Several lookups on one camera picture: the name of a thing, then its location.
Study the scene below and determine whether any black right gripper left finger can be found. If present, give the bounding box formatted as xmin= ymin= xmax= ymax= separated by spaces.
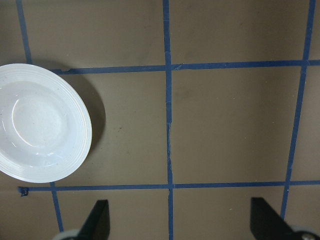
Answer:
xmin=76 ymin=199 xmax=110 ymax=240

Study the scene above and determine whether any white ribbed ceramic plate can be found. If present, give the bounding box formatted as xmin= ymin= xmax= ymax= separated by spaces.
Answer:
xmin=0 ymin=63 xmax=93 ymax=183

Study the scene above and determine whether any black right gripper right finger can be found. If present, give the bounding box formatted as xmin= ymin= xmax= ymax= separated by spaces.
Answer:
xmin=250 ymin=197 xmax=320 ymax=240

